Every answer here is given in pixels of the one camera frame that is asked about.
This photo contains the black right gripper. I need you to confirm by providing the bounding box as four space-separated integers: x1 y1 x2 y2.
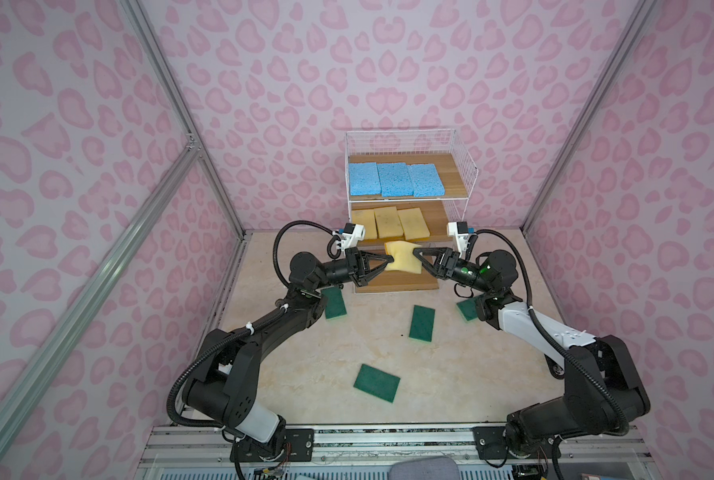
414 252 495 296

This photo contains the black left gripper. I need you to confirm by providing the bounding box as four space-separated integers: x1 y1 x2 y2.
313 252 392 294

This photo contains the green scouring pad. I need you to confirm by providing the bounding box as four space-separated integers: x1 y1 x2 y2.
353 364 401 403
322 287 347 320

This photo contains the small yellow sponge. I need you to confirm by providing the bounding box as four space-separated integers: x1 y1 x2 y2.
351 209 378 241

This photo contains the blue sponge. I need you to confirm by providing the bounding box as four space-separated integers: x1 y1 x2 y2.
408 164 446 198
349 162 382 196
377 163 414 198

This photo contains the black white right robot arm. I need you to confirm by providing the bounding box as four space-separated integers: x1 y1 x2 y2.
413 248 651 456

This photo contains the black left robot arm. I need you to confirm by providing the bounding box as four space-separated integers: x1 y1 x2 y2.
166 247 394 455

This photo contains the green sponge right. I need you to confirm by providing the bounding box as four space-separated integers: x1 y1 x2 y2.
456 298 478 322

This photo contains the green sponge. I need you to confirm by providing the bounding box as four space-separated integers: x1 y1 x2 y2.
409 305 436 343
456 298 478 322

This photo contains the green sponge middle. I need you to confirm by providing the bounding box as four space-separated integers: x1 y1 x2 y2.
409 305 436 343

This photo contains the green scouring pad front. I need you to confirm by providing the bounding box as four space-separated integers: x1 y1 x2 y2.
353 364 401 403

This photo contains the grey chair back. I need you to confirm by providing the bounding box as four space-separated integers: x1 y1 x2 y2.
387 456 460 480

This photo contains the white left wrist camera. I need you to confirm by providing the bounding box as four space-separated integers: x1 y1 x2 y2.
336 223 366 252

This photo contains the white wire wooden shelf rack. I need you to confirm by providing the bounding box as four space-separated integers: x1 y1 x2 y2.
344 127 480 294

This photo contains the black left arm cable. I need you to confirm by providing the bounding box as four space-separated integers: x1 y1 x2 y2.
166 219 343 428

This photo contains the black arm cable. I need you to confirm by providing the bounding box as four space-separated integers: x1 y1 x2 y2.
166 219 343 428
473 228 631 436

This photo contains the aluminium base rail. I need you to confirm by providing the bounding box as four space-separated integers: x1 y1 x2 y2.
134 423 661 479

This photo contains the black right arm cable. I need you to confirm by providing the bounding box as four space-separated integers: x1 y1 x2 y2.
473 228 631 436

